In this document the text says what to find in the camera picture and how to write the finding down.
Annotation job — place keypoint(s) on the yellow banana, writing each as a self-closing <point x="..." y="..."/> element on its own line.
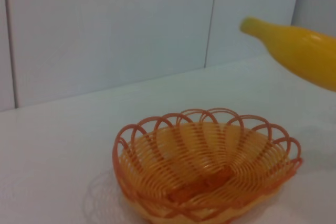
<point x="302" y="48"/>

